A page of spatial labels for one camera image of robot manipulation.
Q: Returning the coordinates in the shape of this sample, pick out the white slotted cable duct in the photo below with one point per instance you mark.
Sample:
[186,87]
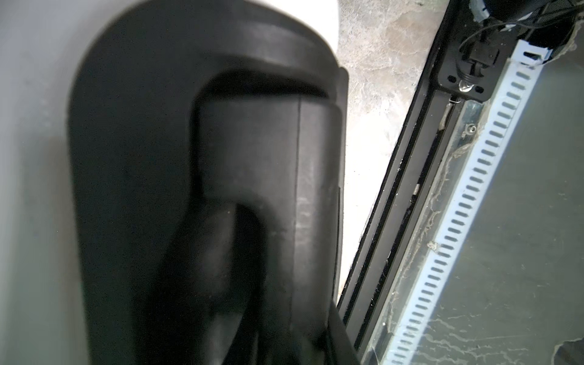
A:
[480,137]

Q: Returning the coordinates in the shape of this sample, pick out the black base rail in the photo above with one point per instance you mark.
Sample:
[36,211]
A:
[404,99]

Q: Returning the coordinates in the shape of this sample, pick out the white hard-shell suitcase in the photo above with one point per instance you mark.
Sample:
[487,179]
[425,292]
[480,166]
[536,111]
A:
[172,182]

